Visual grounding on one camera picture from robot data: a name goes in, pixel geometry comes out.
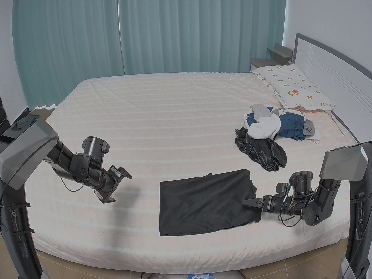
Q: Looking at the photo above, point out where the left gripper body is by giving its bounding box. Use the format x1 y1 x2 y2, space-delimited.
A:
94 165 121 200

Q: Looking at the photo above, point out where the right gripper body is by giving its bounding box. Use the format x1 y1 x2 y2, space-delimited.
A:
257 195 287 214

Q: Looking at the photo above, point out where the black T-shirt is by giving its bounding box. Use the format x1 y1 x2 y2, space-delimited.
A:
159 169 261 237

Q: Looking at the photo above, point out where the pile of clothes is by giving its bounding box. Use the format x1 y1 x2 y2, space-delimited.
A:
244 103 321 143

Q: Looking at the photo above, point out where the black shiny garment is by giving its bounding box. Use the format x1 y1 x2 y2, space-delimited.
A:
235 127 288 172

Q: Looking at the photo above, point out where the bed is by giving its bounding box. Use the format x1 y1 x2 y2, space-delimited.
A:
24 33 372 273

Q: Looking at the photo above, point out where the white printed pillow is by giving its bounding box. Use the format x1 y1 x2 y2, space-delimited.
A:
250 64 335 111

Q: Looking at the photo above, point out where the blue-green curtain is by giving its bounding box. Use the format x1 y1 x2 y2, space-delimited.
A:
12 0 125 107
118 0 288 75

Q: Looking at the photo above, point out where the grey bedside table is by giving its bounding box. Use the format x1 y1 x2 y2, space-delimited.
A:
251 43 293 70

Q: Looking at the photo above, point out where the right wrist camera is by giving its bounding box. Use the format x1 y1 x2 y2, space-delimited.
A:
275 183 291 197

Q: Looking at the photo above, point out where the black cable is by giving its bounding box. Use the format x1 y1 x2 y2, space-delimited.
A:
277 213 304 225
62 177 85 193

